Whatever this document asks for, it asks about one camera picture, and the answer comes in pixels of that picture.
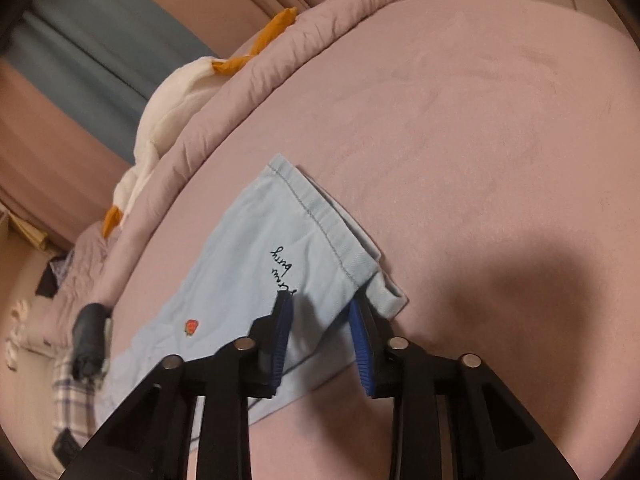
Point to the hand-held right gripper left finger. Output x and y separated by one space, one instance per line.
282 340

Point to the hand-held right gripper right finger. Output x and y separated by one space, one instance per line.
359 345

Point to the light blue denim shorts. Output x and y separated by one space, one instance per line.
240 270

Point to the folded pale green garment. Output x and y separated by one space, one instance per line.
108 360

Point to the folded dark blue jeans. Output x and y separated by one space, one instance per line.
90 330

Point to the bed with pink sheet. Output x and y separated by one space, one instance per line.
475 160

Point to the plaid pillow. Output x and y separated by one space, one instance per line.
70 400

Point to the dark cloth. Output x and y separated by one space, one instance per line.
52 277

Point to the pink quilt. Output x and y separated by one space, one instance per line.
240 85

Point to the white goose plush toy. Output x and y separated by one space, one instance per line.
170 105

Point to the white bunny plush toy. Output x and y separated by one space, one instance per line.
17 335

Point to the yellow pleated fabric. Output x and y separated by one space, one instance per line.
27 232

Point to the blue curtain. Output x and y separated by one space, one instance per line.
100 60

